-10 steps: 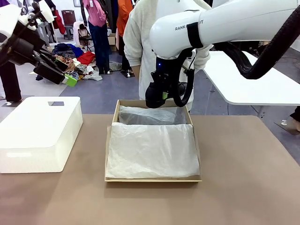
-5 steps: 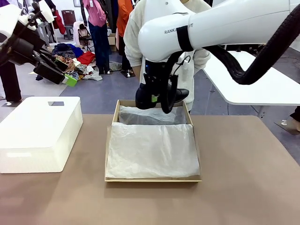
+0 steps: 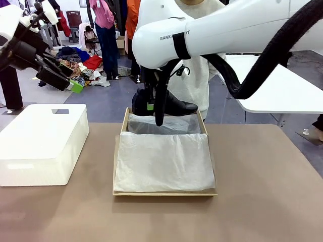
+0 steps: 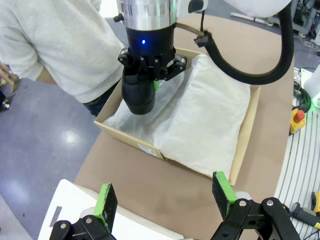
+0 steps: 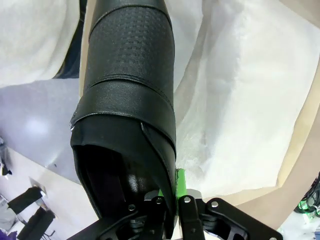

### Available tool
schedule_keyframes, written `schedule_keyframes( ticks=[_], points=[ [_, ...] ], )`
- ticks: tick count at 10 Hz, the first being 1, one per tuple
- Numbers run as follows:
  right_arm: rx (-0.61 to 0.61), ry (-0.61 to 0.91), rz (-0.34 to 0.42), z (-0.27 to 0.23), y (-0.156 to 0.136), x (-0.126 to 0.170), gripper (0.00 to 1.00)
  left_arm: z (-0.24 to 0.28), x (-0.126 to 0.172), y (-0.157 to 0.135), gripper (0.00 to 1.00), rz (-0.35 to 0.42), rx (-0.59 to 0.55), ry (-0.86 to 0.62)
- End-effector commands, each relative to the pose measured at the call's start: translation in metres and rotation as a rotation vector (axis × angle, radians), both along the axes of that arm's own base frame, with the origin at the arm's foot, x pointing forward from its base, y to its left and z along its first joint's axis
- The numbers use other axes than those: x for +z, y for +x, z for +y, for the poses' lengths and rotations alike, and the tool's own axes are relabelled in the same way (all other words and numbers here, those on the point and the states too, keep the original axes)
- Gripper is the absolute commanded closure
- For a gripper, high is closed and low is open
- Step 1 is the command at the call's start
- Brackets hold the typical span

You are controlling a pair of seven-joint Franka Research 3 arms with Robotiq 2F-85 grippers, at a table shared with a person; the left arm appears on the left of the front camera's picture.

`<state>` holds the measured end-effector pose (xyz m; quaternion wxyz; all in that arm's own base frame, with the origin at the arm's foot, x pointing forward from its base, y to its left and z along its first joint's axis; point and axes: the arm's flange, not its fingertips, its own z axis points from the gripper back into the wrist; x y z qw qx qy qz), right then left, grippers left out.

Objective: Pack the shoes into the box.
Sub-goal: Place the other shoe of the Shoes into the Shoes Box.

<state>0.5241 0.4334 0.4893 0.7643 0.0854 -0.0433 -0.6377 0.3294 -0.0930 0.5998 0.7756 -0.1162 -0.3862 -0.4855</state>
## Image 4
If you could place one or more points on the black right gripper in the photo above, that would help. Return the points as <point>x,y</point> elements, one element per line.
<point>150,47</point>

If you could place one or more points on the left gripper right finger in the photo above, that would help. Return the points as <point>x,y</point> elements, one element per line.
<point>222,195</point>

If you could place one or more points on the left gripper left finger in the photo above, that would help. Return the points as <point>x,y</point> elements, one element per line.
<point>106,207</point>

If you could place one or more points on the black leather loafer shoe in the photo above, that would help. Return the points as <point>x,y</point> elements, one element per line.
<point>137,100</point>

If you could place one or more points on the tan cardboard shoe box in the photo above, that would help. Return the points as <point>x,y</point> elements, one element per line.
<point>46,76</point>

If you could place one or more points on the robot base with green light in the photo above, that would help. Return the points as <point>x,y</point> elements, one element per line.
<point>313,85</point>

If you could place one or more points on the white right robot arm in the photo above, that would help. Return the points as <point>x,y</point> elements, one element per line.
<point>150,12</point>

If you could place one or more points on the grey tape strip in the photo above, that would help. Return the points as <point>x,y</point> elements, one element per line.
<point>56,216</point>

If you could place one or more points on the translucent wrapping paper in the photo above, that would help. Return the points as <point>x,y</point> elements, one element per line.
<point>140,127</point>

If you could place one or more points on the white fabric shoe bag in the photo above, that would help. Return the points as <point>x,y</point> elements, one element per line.
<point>205,112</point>

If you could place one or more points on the white barcode label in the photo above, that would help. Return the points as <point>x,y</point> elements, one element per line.
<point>148,150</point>

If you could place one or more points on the grey handheld controller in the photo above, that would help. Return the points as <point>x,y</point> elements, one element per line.
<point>303,213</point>

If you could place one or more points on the person in grey sweatshirt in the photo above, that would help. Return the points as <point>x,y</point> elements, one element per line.
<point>62,37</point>

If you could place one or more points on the yellow tool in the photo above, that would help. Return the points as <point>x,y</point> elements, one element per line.
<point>316,200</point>

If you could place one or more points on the yellow emergency stop button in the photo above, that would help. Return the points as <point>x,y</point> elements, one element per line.
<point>297,125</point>

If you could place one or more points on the background equipment rack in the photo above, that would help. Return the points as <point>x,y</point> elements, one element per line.
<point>307,15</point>

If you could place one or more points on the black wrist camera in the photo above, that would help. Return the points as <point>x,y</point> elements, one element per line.
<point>197,5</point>

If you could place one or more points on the pale slotted base plate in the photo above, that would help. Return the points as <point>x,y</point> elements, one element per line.
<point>300,162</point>

